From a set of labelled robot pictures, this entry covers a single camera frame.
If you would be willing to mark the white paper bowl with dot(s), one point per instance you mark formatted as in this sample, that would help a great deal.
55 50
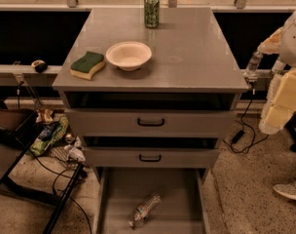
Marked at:
128 56

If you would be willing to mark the grey open bottom drawer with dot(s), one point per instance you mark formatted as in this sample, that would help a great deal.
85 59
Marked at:
181 209

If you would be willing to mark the grey top drawer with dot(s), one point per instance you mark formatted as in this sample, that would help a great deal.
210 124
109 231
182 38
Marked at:
149 123

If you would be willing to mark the grey sneaker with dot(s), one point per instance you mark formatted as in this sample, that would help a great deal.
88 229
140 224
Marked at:
287 190

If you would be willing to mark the green snack bag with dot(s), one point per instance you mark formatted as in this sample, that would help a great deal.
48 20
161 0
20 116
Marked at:
50 135

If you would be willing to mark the grey drawer cabinet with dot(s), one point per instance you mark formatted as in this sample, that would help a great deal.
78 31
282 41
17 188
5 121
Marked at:
191 68

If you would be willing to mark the crumpled white wrapper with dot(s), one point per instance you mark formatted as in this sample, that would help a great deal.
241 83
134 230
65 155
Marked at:
74 153

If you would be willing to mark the grey middle drawer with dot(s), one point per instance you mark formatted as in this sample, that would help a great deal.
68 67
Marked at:
150 157

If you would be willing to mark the dark folding chair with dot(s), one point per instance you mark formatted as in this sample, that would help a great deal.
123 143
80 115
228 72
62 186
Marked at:
18 131

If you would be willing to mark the black yellow tape measure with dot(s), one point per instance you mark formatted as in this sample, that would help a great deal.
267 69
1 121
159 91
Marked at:
39 65

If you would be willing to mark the clear plastic water bottle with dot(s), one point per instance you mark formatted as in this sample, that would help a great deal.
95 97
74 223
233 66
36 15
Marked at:
142 211

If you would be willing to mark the green drink can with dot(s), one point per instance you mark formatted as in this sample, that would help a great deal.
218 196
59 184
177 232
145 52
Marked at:
151 13

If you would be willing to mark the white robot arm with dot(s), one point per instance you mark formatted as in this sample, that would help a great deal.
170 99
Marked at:
281 96

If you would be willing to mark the green yellow sponge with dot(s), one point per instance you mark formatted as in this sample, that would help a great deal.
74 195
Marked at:
86 66

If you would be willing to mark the clear water bottle on ledge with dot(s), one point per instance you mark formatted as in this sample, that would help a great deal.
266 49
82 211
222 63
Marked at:
253 64

